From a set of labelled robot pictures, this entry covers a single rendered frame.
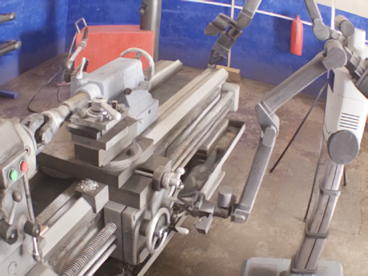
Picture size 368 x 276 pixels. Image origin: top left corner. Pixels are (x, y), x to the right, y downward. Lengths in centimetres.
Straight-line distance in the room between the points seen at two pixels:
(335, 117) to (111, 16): 519
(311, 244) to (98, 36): 345
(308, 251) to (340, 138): 61
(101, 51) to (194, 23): 166
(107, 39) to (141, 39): 36
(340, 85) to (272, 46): 422
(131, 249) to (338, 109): 101
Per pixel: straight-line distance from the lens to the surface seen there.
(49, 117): 174
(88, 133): 171
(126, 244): 186
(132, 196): 177
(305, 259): 208
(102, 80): 202
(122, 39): 474
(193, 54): 612
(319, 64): 144
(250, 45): 585
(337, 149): 171
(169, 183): 183
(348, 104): 164
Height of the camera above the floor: 182
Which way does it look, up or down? 27 degrees down
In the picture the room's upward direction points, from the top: 4 degrees clockwise
